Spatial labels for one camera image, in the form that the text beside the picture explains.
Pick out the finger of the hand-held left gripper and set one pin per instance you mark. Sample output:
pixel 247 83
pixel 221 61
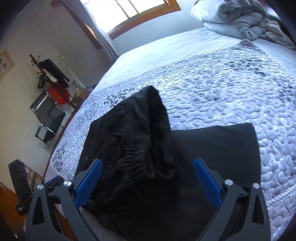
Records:
pixel 53 181

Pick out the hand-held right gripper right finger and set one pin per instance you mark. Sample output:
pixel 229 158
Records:
pixel 207 183

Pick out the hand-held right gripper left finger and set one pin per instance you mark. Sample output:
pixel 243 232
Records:
pixel 89 183

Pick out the black pants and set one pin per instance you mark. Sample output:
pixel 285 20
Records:
pixel 138 139

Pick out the black metal-framed chair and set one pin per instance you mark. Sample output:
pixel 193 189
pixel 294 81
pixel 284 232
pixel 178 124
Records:
pixel 52 120

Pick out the red hanging garment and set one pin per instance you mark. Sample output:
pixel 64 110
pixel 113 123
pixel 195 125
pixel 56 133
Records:
pixel 59 95

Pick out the cardboard box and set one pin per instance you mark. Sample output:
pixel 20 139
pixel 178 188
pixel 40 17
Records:
pixel 81 94

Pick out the striped cloth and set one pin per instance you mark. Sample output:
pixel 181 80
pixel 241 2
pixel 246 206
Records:
pixel 74 89

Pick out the purple bag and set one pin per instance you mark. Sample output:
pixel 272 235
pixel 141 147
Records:
pixel 90 87

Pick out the grey quilted bed pad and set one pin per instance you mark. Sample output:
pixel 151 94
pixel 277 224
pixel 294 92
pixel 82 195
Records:
pixel 219 88

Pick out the black hanging jacket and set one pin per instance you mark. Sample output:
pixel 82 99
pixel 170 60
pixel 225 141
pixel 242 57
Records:
pixel 54 69

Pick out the wooden coat rack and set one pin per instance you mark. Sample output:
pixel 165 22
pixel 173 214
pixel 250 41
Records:
pixel 35 61

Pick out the bed with pale sheet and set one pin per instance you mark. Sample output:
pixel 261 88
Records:
pixel 150 48

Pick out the pale curtain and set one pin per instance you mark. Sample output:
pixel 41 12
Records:
pixel 104 37

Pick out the folded grey comforter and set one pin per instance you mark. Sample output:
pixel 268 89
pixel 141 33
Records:
pixel 249 26

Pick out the wood-framed window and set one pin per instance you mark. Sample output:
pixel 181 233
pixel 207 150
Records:
pixel 129 11

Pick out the framed wall picture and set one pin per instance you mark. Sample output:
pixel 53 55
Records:
pixel 5 63

